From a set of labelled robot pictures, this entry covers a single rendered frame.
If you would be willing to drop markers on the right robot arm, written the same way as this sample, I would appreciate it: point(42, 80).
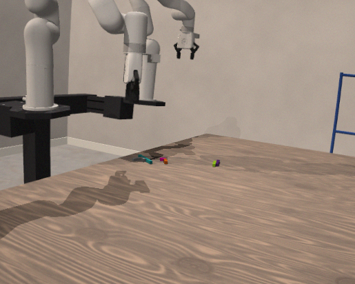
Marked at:
point(40, 34)

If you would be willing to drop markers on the turquoise rod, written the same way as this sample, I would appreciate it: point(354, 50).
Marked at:
point(146, 159)

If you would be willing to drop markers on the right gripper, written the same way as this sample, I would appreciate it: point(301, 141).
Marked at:
point(133, 64)

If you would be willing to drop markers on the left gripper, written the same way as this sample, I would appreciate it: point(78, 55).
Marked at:
point(186, 40)

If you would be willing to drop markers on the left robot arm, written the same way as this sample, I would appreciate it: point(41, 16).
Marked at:
point(182, 10)

